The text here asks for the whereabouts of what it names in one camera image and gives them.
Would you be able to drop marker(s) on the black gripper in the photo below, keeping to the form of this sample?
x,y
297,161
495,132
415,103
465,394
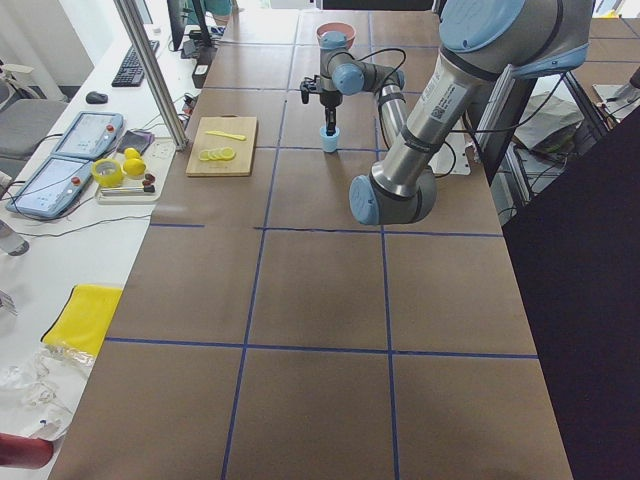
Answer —
x,y
328,99

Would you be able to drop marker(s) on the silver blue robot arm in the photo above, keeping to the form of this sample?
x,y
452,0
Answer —
x,y
479,39

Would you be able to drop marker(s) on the light blue cup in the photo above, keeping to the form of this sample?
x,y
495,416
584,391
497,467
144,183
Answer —
x,y
329,143

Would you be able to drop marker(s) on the pink bowl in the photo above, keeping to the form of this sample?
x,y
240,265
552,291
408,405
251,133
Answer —
x,y
344,28

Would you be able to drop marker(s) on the yellow plastic knife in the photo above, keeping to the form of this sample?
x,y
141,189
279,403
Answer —
x,y
222,134

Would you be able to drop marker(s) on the wooden cutting board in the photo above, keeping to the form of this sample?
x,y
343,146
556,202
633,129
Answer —
x,y
241,164

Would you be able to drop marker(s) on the purple notebook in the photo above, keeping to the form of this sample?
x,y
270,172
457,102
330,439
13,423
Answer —
x,y
137,139

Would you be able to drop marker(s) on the white tray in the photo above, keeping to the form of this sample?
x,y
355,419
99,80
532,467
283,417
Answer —
x,y
158,158

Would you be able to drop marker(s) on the black keyboard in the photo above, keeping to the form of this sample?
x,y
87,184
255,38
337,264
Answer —
x,y
130,72

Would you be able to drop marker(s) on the yellow lemon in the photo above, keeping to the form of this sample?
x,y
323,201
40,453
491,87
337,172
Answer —
x,y
134,167
132,153

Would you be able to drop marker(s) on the yellow tape roll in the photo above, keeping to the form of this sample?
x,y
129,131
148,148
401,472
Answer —
x,y
107,172

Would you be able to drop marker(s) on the black computer mouse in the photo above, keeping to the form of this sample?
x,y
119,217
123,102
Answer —
x,y
96,98

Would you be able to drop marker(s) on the teach pendant tablet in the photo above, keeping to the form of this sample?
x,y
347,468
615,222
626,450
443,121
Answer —
x,y
90,135
53,187

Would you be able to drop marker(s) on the yellow cloth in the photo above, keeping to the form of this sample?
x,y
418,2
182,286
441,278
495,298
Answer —
x,y
85,318

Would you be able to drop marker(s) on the clear plastic bag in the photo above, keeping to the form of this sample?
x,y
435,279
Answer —
x,y
40,396

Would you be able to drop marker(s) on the red bottle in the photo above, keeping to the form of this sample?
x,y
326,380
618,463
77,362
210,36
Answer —
x,y
24,452

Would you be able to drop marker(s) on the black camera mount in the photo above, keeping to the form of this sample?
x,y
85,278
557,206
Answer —
x,y
310,86

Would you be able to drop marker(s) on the white pedestal column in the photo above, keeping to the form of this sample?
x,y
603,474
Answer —
x,y
451,157

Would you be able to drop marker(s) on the aluminium frame post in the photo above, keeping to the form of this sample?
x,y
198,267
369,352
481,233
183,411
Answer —
x,y
134,27

